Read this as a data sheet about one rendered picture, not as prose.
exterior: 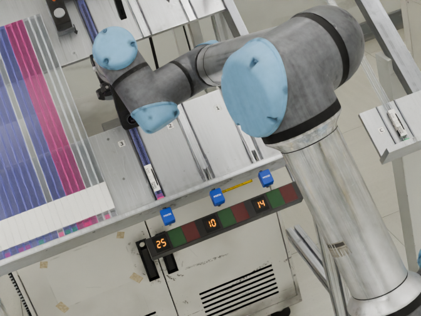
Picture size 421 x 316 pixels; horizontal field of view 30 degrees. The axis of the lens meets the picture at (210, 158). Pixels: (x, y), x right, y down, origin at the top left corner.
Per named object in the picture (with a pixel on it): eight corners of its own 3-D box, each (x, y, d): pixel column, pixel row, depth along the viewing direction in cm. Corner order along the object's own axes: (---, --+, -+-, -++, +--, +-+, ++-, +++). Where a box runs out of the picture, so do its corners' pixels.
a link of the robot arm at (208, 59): (381, -27, 107) (197, 31, 149) (328, 5, 102) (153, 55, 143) (411, 50, 110) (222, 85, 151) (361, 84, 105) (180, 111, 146)
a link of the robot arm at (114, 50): (110, 79, 132) (82, 37, 132) (111, 92, 143) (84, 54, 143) (148, 54, 133) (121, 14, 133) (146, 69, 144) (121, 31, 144)
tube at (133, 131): (164, 199, 160) (164, 197, 159) (158, 202, 160) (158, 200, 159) (83, 1, 176) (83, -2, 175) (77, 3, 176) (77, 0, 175)
